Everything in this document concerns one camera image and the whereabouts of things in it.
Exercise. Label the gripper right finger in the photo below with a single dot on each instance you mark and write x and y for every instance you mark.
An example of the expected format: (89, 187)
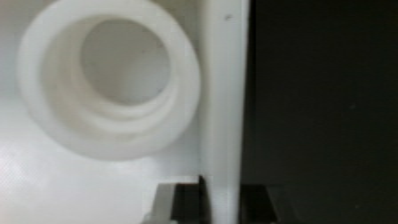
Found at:
(256, 208)

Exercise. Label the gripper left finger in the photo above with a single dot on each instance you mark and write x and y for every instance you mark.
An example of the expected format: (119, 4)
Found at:
(178, 204)

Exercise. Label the white square table top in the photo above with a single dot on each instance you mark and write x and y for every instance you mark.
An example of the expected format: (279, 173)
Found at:
(121, 107)

